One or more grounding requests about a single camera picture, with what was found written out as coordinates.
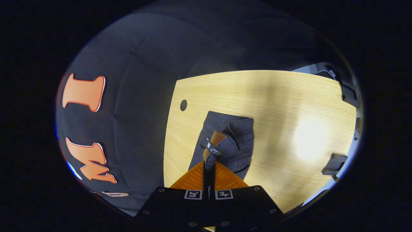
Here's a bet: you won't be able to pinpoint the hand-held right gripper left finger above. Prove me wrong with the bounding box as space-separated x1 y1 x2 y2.
135 160 210 232

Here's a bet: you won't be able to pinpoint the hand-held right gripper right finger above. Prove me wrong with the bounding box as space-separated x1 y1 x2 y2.
209 160 285 232

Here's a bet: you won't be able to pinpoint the dark blue jeans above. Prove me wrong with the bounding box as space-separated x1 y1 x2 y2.
188 111 255 181

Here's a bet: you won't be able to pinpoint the black table clamp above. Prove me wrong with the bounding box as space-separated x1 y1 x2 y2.
322 154 349 176
341 79 360 107

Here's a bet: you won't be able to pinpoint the black backdrop cloth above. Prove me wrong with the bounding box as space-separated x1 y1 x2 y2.
56 0 342 216

